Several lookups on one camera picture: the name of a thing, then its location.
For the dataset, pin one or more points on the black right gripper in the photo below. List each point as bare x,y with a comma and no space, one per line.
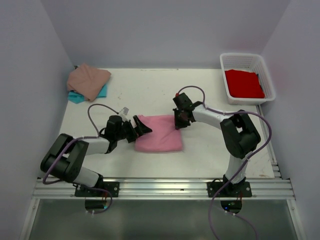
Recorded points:
178,124

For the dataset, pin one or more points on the beige folded shirt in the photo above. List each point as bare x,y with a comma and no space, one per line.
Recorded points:
87,81

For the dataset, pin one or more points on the red folded shirt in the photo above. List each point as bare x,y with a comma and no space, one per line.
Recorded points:
243,84

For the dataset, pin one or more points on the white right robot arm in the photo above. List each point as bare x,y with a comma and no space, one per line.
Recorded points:
239,133

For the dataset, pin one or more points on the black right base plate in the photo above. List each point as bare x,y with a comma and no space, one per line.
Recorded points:
232,190

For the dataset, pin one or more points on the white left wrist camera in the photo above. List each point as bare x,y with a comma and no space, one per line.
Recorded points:
124,112

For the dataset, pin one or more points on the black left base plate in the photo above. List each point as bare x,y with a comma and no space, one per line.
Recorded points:
103,189

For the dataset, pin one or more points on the aluminium mounting rail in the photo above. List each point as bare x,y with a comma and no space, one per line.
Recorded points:
173,189

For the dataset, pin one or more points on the white plastic basket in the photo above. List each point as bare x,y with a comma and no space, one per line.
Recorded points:
251,63

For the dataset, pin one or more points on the pink polo shirt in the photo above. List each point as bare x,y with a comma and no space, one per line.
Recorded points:
164,138

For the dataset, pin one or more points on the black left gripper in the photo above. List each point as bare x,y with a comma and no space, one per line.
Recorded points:
141,129

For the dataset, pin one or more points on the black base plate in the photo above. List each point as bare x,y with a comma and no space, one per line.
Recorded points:
103,189
232,190

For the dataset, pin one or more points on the teal folded shirt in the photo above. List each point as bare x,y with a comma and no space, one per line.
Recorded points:
78,98

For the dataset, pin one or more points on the dark blue garment in basket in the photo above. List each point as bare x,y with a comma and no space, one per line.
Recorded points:
260,84

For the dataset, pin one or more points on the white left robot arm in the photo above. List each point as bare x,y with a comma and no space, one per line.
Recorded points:
64,160

